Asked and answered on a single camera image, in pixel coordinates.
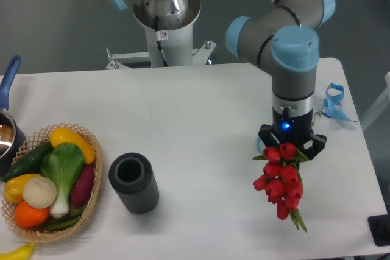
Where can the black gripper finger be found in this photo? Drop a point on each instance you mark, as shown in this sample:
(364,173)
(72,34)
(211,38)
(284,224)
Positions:
(318,143)
(270,135)

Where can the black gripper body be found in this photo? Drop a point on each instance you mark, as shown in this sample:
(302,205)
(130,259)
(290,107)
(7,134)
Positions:
(296,130)

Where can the red tulip bouquet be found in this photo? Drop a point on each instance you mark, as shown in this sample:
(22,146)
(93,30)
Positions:
(281,180)

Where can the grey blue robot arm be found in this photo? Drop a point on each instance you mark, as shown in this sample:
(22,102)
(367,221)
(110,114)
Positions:
(283,44)

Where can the dark grey ribbed vase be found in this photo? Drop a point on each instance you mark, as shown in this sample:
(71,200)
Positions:
(132,177)

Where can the curved blue tape strip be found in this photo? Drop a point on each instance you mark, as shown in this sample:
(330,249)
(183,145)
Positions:
(259,145)

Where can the tangled blue tape strip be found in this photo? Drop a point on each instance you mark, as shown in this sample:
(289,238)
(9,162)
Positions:
(331,107)

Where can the black device at edge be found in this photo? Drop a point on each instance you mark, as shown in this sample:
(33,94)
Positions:
(379,228)

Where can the purple sweet potato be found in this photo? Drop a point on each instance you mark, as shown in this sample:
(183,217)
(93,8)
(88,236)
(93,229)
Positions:
(82,189)

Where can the green bok choy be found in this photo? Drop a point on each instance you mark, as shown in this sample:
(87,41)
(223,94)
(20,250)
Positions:
(63,167)

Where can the yellow squash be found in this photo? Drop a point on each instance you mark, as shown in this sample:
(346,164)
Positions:
(65,135)

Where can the woven wicker basket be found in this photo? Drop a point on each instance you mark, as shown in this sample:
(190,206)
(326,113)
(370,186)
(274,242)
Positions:
(39,233)

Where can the green bean pods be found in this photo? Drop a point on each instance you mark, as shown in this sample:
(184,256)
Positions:
(64,222)

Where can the white garlic bulb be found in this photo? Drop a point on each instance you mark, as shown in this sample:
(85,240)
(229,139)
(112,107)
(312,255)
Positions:
(39,192)

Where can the green cucumber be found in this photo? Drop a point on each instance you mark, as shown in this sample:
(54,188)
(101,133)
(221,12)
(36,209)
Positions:
(29,163)

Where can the orange fruit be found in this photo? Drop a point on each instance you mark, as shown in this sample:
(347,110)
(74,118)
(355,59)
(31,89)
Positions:
(27,216)

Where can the yellow bell pepper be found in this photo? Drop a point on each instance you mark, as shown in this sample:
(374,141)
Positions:
(13,189)

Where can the yellow banana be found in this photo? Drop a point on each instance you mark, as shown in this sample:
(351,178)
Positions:
(22,253)

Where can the white frame at right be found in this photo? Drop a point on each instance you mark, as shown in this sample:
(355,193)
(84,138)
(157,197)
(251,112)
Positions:
(377,107)

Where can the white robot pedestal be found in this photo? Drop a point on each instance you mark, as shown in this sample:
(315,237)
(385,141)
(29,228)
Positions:
(168,26)

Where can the blue handled saucepan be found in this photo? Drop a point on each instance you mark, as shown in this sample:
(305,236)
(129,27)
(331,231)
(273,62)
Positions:
(12,138)

